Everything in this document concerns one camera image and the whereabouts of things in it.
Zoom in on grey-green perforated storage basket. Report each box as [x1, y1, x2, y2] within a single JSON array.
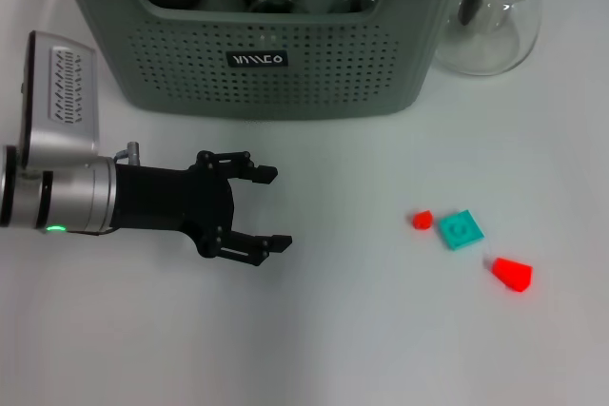
[[45, 0, 481, 120]]

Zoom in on teal square toy plate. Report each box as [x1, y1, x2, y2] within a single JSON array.
[[437, 209, 485, 252]]

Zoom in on orange-red wedge toy block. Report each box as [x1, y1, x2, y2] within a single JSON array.
[[483, 256, 534, 293]]

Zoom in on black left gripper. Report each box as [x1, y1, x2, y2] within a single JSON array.
[[113, 150, 293, 269]]

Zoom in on glass carafe black lid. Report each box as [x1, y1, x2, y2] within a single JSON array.
[[432, 0, 543, 77]]

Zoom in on glass teacup black holder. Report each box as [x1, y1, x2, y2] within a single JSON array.
[[327, 0, 378, 15], [246, 0, 297, 15]]

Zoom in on small orange-red toy block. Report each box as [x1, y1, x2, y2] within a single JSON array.
[[411, 209, 435, 231]]

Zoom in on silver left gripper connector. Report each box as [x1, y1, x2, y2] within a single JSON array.
[[112, 141, 142, 165]]

